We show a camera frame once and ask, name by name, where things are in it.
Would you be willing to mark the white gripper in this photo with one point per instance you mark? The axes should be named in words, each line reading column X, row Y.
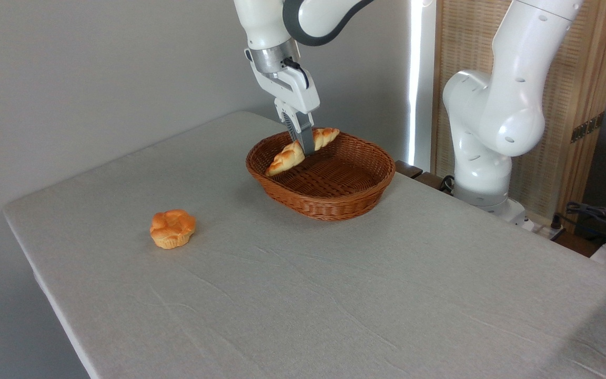
column 298, row 89

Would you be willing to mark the long braided bread loaf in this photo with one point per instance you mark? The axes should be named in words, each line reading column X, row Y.
column 287, row 158

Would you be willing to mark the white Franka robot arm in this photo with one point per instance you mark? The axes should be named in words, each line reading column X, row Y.
column 503, row 116

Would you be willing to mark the brown wicker basket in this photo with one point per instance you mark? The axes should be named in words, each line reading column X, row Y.
column 334, row 189

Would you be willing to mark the round knotted bread bun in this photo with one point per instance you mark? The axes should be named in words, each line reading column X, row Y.
column 172, row 229

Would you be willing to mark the grey tablecloth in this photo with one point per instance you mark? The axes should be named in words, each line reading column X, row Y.
column 334, row 295

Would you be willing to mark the white power strip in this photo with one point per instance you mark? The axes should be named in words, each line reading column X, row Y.
column 545, row 229

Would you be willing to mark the metal screen hinge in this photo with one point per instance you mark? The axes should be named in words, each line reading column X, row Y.
column 587, row 128

